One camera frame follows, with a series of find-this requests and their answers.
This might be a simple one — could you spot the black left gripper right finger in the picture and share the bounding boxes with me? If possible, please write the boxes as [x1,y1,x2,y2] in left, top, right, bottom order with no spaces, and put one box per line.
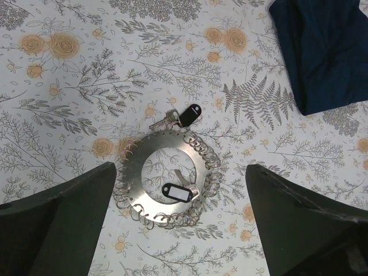
[246,164,367,275]

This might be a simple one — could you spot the dark blue folded cloth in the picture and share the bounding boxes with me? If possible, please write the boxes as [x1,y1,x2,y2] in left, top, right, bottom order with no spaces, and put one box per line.
[269,1,367,116]

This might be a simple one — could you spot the silver key black tag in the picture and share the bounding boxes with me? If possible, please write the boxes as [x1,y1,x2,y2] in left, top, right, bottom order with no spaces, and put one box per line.
[149,103,202,130]

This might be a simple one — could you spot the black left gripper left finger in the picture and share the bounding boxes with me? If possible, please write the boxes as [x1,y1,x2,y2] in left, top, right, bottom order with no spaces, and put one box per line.
[1,162,117,275]

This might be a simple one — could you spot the steel disc with keyrings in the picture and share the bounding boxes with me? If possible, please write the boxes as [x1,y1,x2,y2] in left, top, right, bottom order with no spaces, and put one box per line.
[113,131,222,229]

